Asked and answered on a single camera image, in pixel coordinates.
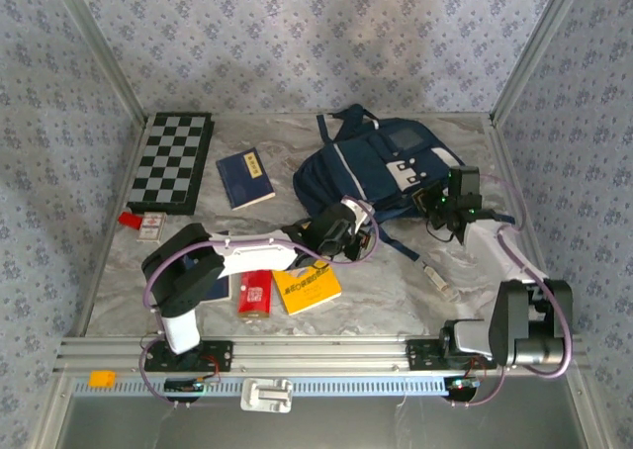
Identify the yellow paperback book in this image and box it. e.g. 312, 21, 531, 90
271, 259, 343, 316

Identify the navy blue student backpack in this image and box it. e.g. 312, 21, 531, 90
292, 103, 515, 272

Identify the blue book with yellow label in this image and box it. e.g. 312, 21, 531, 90
216, 146, 277, 213

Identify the black grey chessboard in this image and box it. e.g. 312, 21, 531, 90
126, 111, 217, 217

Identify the white red card box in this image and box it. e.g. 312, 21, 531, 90
136, 211, 168, 244

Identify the grey metal front panel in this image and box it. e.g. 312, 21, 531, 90
53, 394, 594, 449

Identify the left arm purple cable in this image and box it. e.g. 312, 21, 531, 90
136, 195, 382, 410

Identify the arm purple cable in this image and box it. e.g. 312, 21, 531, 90
136, 195, 382, 410
452, 173, 578, 409

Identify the aluminium side rail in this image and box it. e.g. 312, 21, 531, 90
66, 115, 152, 339
487, 115, 568, 336

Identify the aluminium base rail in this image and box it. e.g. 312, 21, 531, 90
52, 336, 592, 374

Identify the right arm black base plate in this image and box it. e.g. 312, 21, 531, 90
406, 338, 497, 371

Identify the grey slotted cable duct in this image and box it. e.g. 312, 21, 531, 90
72, 375, 476, 399

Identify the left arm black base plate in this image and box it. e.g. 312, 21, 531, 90
143, 339, 233, 373

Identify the white plastic bracket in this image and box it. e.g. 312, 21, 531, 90
240, 378, 294, 413

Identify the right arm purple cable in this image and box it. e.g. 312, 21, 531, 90
452, 173, 578, 409

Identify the aluminium frame post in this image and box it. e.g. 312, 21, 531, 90
488, 0, 592, 124
46, 0, 152, 124

